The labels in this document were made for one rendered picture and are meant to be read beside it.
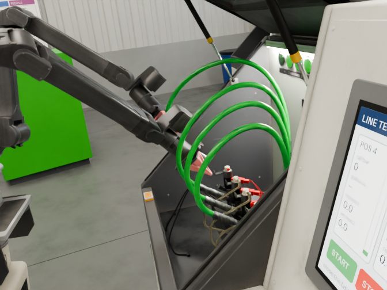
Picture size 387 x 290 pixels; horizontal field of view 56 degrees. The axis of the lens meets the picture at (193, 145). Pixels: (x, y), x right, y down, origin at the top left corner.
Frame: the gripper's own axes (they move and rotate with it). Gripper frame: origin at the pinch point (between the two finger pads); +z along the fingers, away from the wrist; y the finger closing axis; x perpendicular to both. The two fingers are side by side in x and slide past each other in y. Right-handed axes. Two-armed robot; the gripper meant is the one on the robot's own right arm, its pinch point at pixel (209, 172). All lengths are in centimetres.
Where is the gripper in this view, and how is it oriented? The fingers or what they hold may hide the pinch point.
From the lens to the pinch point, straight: 110.5
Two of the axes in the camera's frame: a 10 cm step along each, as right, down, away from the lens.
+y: 6.5, -7.1, -2.7
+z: 7.6, 6.2, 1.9
